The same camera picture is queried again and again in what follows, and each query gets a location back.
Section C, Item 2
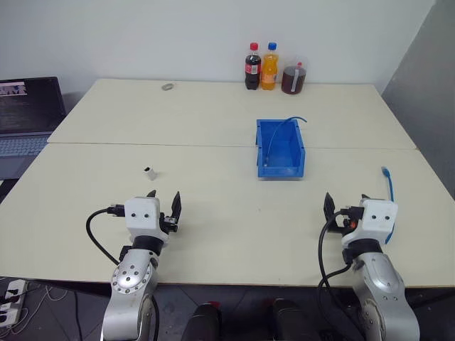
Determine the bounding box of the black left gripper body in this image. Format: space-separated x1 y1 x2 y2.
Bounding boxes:
159 212 180 236

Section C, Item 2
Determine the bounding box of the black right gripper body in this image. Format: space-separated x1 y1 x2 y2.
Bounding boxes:
327 215 358 236

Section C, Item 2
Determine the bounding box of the blue plastic storage bin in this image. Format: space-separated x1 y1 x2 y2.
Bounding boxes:
255 118 306 180

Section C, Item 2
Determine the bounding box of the dark rounded shape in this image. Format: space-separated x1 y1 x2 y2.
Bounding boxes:
264 298 323 341
181 301 222 341

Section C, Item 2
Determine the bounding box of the jar of dark liquid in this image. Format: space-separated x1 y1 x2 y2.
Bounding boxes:
281 62 308 95

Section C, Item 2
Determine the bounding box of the grey laptop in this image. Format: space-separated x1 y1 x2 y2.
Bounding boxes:
0 76 68 180

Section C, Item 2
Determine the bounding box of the orange soda bottle blue cap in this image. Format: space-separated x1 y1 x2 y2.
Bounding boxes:
260 41 279 91

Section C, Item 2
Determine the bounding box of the cola bottle red cap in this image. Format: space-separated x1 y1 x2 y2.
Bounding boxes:
244 42 262 91

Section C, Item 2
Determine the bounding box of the white power strip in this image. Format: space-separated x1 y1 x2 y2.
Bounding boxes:
0 278 28 328

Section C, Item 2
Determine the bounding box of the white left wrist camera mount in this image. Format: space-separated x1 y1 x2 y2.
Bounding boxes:
123 196 168 247

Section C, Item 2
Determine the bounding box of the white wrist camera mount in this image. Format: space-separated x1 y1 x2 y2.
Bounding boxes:
123 196 168 247
340 197 399 247

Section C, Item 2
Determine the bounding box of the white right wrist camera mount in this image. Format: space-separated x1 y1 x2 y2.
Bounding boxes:
340 197 399 247

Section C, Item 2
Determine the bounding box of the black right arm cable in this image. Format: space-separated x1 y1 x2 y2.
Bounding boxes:
316 205 365 341

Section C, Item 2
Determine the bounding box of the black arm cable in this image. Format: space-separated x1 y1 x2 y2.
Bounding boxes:
316 205 365 341
85 205 126 266

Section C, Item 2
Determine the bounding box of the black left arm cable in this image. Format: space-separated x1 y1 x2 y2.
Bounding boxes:
85 205 126 266

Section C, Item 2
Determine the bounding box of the thin blue cable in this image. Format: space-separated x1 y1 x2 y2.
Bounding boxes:
264 114 309 168

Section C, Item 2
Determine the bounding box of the white floor cable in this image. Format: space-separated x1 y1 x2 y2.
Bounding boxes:
21 283 69 303

